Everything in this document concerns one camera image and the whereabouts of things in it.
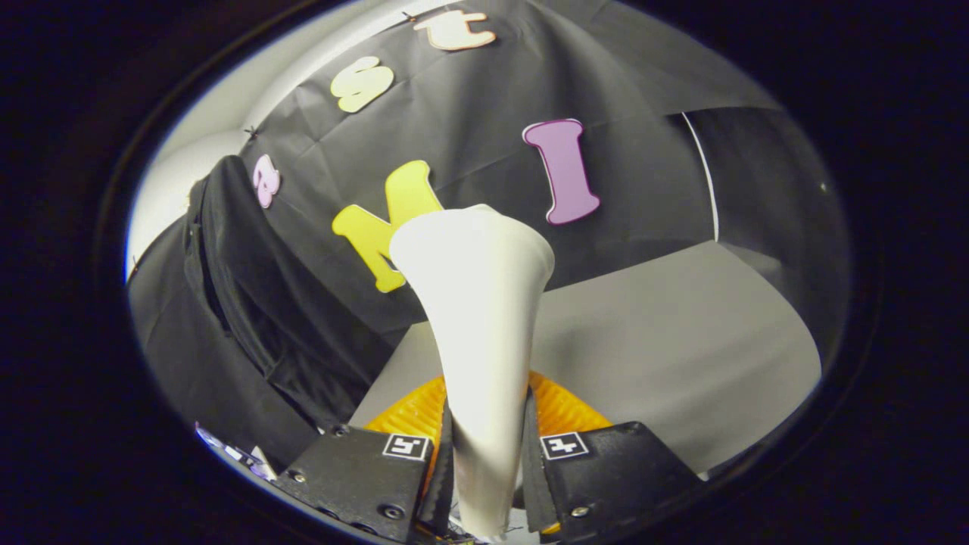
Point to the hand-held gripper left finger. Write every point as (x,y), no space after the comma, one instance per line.
(363,473)

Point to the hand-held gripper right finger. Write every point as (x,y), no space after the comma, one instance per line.
(613,473)

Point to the white garment steamer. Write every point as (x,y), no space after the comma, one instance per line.
(477,318)

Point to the black suit jacket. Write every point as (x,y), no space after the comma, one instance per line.
(265,303)

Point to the grey cabinet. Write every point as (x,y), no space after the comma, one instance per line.
(666,341)

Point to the black backdrop cloth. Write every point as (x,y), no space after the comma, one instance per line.
(484,113)

